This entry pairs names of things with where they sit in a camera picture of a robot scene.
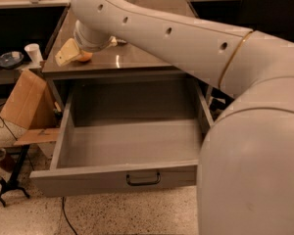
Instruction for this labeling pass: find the black metal stand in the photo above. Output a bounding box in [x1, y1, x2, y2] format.
[0, 145, 30, 207]

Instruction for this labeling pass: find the brown cardboard box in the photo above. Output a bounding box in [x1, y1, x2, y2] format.
[0, 70, 59, 146]

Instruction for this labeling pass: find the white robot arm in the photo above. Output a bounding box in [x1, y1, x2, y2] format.
[71, 0, 294, 235]

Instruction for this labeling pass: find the black office chair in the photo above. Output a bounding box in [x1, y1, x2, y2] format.
[237, 0, 294, 42]

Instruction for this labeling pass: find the dark blue plate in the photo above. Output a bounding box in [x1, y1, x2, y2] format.
[0, 51, 24, 70]

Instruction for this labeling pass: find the orange fruit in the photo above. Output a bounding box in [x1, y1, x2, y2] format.
[76, 51, 93, 63]

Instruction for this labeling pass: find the black floor cable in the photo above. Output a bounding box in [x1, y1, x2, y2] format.
[61, 196, 78, 235]

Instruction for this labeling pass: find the grey drawer cabinet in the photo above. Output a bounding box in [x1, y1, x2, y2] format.
[41, 0, 217, 116]

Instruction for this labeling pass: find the black drawer handle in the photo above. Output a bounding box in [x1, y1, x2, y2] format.
[125, 172, 162, 187]

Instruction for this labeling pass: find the low grey side shelf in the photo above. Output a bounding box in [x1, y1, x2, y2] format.
[0, 63, 43, 85]

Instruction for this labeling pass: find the white paper cup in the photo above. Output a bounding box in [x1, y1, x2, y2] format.
[24, 43, 43, 64]

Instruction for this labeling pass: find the open grey top drawer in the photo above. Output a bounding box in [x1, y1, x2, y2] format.
[30, 77, 203, 197]

